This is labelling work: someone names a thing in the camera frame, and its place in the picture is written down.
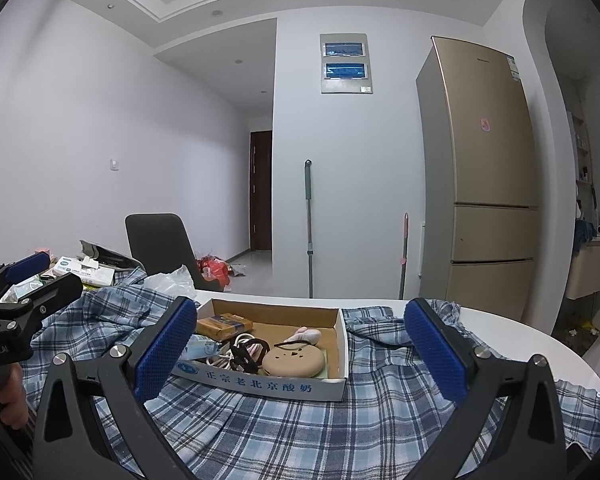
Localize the person's left hand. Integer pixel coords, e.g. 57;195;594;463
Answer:
0;360;31;428

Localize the red plastic bag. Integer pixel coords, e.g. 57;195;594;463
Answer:
196;255;231;287

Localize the white cardboard tray box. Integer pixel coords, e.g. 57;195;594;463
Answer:
172;298;351;402

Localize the black chair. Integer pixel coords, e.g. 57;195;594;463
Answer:
125;213;226;293

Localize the thin black hair band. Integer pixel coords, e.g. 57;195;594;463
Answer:
272;337;321;352

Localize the blue tissue packet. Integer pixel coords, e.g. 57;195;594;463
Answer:
187;335;221;361

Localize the blue plaid cloth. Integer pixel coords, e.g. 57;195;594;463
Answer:
17;267;600;480

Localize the gold refrigerator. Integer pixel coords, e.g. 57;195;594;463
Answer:
415;36;541;321

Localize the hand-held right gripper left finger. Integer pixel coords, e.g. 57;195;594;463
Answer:
32;296;198;480

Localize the grey bag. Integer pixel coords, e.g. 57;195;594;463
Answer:
80;240;146;273

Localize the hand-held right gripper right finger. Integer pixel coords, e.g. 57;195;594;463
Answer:
404;298;568;480

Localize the gold blue packet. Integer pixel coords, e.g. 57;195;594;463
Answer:
196;312;255;339

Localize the white plastic bag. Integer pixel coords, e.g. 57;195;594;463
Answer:
142;266;198;306

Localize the round beige cushion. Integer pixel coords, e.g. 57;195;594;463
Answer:
261;345;326;378

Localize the white charging cable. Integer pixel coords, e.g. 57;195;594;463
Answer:
200;332;255;368

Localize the white tissue box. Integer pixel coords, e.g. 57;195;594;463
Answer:
52;256;116;286

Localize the white wall shelf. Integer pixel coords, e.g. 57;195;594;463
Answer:
569;111;592;185

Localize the blue towel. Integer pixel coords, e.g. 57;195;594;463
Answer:
574;219;599;255

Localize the dark wooden door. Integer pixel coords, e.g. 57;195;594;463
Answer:
250;130;273;252

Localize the green grey mop pole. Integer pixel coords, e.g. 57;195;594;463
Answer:
304;159;315;298

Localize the beige counter cabinet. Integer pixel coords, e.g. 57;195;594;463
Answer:
564;237;600;302

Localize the wall electrical panel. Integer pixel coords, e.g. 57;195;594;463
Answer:
320;33;373;95

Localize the white pink plush toy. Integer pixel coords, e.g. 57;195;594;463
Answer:
285;326;322;348

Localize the pink grey mop pole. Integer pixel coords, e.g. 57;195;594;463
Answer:
397;212;410;300

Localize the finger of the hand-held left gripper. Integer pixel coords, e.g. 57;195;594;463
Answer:
0;272;83;332
0;252;51;306

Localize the black strap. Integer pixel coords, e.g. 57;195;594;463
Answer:
228;338;271;373

